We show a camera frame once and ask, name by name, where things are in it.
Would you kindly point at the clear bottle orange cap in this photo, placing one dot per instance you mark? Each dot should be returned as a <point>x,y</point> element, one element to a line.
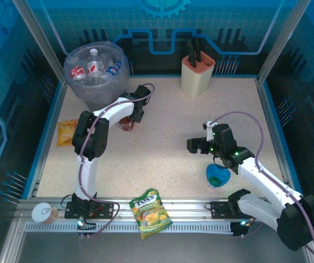
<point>77,72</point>

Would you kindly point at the clear bottle red white label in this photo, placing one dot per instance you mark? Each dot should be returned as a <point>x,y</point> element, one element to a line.
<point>95,67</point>

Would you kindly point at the clear bottle blue label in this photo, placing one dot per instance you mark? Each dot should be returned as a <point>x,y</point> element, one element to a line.
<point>113,68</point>

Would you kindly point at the grey bin with plastic liner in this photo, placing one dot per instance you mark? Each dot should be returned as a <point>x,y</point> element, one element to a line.
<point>96,91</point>

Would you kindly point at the aluminium frame rail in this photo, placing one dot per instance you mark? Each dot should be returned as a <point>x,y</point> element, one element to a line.
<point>187,208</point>

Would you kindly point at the green candy bag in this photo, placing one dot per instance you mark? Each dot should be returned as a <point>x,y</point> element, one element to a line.
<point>149,213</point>

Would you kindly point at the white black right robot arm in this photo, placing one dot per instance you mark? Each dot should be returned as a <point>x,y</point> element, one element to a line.
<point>269,178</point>

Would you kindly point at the yellow snack packet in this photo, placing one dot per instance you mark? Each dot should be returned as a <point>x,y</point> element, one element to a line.
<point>66,132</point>

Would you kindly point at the beige knife block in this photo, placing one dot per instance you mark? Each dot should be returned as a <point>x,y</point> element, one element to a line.
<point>196,79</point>

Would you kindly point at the aluminium frame post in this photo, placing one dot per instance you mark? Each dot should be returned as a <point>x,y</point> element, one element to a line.
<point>36,35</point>
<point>285,35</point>

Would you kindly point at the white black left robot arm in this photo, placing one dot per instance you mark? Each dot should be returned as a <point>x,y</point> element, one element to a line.
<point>115,109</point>

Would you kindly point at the amber tea bottle red label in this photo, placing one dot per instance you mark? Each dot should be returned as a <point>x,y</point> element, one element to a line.
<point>125,125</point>

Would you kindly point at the blue triangular plastic container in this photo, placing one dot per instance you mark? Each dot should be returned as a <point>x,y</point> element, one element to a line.
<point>217,178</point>

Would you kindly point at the slotted aluminium strip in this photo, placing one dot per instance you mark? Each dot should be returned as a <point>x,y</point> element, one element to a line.
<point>189,228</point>

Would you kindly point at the tin can with pull tab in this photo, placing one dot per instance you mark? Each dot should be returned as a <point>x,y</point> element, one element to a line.
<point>43,212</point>

